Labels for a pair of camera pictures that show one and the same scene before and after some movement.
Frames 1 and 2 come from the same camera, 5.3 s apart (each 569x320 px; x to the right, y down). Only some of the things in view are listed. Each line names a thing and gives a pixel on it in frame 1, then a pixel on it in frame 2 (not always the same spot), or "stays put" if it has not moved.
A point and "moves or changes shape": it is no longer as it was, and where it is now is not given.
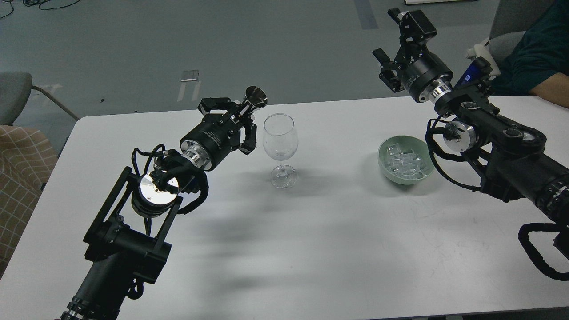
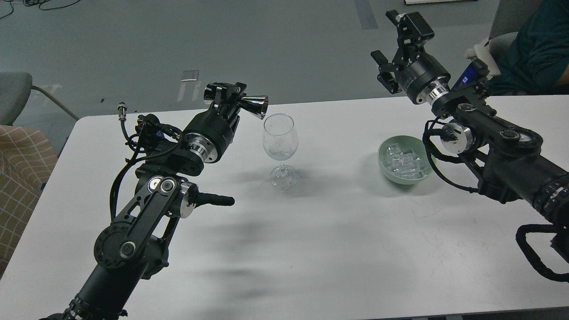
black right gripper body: [426, 77] stays put
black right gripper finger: [389, 75] stays put
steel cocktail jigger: [255, 97] moves or changes shape
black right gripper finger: [415, 29] stays put
